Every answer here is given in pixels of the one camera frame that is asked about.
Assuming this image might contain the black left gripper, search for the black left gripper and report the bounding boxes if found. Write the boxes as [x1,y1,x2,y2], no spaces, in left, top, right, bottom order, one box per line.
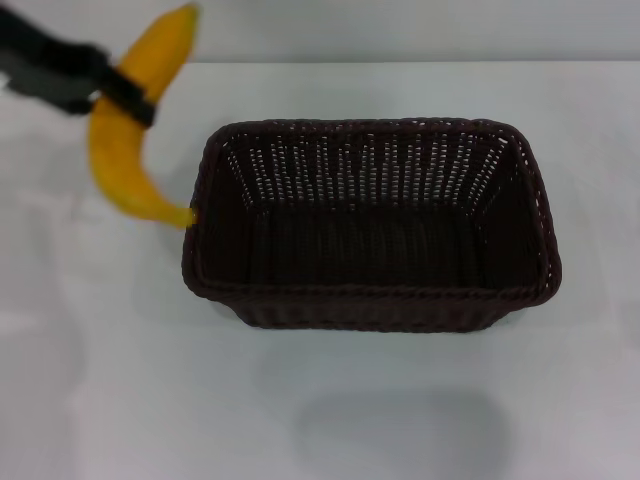
[0,8,157,128]

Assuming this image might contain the yellow banana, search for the yellow banana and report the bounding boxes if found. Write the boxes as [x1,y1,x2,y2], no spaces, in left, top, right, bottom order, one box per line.
[88,2,202,231]

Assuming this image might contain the dark brown wicker basket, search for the dark brown wicker basket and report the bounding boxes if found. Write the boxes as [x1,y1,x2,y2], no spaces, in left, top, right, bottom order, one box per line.
[180,117,563,331]

